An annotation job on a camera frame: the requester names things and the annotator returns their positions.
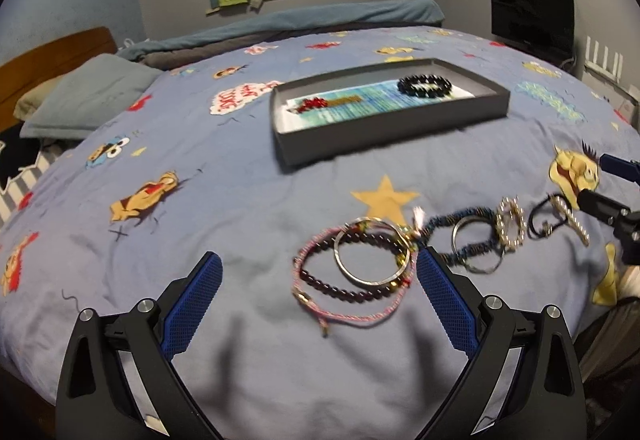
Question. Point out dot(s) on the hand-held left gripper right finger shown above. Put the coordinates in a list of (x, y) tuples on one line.
[(445, 300)]

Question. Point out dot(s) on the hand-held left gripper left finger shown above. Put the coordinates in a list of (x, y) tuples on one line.
[(192, 305)]

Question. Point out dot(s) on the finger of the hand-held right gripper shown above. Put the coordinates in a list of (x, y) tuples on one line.
[(602, 206), (622, 167)]

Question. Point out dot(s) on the pearl bar hair clip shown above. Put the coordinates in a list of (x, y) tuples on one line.
[(575, 222)]

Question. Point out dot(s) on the plain silver bangle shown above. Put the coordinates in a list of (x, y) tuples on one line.
[(372, 281)]

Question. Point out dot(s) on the grey shallow box tray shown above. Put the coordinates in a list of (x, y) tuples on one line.
[(375, 136)]

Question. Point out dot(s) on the blue cartoon printed bedsheet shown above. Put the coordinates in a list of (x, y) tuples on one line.
[(225, 200)]

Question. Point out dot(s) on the black flat screen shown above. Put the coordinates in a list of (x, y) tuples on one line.
[(530, 15)]

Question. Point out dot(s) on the striped black and white pillow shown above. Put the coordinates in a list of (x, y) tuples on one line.
[(20, 160)]

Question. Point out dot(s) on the grey-blue pillow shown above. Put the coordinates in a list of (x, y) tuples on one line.
[(95, 95)]

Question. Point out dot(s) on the beige pillow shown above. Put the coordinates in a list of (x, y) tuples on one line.
[(32, 102)]

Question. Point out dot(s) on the wooden headboard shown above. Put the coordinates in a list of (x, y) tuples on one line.
[(45, 55)]

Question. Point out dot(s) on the blue blanket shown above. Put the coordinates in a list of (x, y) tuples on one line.
[(300, 22)]

